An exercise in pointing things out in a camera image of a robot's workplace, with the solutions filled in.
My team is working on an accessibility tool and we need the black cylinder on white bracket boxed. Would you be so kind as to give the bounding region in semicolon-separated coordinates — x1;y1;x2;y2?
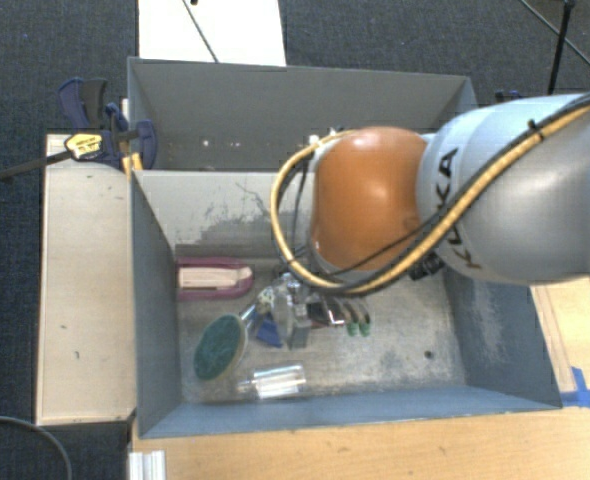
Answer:
408;252;447;282

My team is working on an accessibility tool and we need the blue and silver small tool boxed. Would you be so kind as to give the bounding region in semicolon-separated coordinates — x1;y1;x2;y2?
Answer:
238;288;284;350

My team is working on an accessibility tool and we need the grey metal bin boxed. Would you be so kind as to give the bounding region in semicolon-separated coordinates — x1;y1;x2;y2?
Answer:
126;56;564;441

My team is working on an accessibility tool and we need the green round scrub sponge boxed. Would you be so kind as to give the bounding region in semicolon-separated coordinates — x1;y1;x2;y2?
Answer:
192;313;249;384

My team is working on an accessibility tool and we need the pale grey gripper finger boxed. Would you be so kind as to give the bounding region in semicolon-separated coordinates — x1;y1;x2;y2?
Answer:
268;281;296;340
287;317;312;352

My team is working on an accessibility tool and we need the pale wood board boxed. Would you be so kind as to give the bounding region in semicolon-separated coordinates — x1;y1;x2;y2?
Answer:
34;133;139;427

